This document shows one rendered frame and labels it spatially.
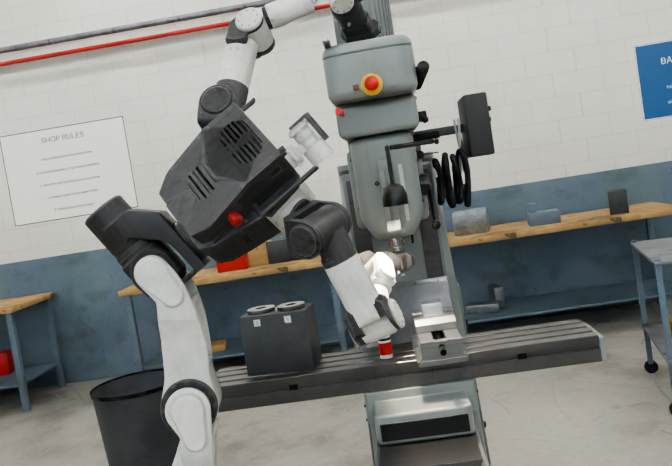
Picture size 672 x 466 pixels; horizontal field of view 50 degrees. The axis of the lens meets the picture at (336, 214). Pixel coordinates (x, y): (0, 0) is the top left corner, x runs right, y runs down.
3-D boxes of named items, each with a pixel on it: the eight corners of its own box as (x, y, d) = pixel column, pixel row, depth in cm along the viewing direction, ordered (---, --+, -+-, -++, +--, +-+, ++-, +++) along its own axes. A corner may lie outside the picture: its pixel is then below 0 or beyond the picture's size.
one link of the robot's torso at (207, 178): (194, 265, 160) (315, 160, 161) (121, 167, 174) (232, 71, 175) (244, 297, 186) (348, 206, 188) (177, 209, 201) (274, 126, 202)
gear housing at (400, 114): (421, 126, 210) (416, 91, 209) (338, 139, 211) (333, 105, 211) (416, 131, 243) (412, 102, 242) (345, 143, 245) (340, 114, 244)
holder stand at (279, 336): (314, 369, 223) (304, 306, 222) (247, 376, 227) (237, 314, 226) (322, 358, 234) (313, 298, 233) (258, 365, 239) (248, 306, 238)
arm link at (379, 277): (393, 259, 206) (399, 286, 194) (373, 279, 209) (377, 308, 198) (376, 247, 204) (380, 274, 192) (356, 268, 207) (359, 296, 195)
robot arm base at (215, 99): (199, 133, 182) (241, 117, 182) (187, 93, 188) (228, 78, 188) (216, 160, 196) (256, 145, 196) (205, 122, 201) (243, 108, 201)
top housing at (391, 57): (420, 87, 199) (411, 30, 199) (327, 103, 202) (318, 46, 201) (414, 102, 246) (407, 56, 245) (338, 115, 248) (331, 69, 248)
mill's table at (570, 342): (610, 360, 211) (606, 334, 210) (200, 415, 221) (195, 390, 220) (588, 341, 234) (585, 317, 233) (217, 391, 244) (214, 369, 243)
